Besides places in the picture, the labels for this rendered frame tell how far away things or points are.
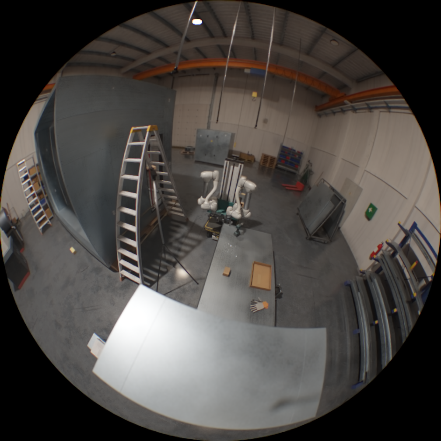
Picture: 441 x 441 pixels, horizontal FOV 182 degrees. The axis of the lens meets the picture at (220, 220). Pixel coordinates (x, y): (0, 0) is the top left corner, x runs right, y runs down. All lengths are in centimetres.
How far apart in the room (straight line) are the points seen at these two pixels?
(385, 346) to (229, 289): 357
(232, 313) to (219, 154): 780
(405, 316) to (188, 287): 439
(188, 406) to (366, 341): 365
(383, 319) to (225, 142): 933
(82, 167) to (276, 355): 253
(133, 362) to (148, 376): 10
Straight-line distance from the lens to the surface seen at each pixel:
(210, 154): 853
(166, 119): 339
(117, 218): 224
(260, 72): 926
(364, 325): 403
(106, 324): 277
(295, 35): 833
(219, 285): 186
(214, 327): 76
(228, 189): 278
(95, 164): 224
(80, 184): 216
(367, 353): 404
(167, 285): 258
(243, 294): 188
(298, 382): 96
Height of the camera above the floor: 232
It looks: 38 degrees down
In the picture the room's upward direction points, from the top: 10 degrees clockwise
